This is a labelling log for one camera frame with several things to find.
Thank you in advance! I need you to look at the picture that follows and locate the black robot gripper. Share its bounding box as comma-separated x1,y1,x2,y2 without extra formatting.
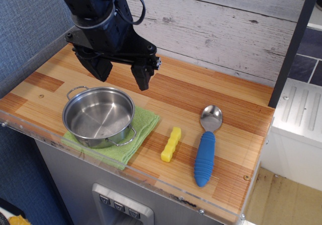
65,4,160,91

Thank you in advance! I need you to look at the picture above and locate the blue handled metal spoon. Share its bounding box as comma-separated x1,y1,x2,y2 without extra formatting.
194,105,223,187

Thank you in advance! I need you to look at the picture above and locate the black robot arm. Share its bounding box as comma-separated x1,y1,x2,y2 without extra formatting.
64,0,161,91

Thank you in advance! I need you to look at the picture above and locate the stainless steel pot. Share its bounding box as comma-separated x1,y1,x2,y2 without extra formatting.
62,86,137,148

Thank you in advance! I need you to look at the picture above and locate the green folded cloth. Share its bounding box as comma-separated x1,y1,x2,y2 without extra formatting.
61,106,160,170

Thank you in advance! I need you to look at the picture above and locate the yellow corn toy piece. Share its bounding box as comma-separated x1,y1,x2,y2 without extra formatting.
160,127,182,162

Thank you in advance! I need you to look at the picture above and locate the clear acrylic table guard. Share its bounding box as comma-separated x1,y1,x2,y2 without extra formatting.
0,109,275,223

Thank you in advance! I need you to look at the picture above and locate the silver dispenser button panel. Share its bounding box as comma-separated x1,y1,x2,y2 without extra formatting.
92,183,154,224

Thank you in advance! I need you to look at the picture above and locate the yellow object bottom left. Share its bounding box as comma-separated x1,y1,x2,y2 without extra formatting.
8,215,31,225

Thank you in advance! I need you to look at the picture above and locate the white ridged appliance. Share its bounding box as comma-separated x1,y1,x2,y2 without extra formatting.
261,79,321,190

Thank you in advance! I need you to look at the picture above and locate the dark right frame post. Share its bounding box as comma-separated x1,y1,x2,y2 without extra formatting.
268,0,316,108

